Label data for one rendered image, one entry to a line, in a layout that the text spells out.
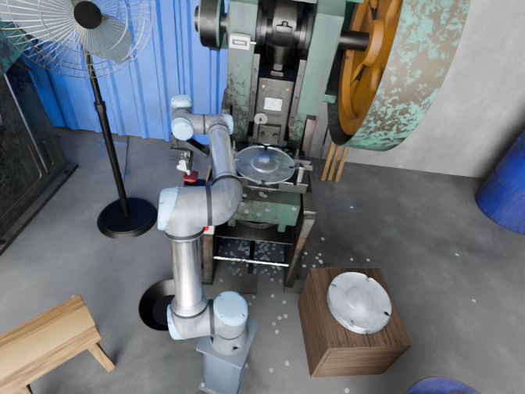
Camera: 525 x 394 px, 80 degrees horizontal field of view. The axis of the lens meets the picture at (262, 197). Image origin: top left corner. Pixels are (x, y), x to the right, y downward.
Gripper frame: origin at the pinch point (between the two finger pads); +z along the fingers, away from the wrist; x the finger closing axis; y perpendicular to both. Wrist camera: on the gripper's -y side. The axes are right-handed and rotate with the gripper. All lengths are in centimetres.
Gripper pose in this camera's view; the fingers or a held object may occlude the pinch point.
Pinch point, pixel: (190, 172)
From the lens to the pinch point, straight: 145.3
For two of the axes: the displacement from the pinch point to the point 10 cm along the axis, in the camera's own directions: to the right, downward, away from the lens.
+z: -1.1, 7.4, 6.7
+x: -0.5, 6.7, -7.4
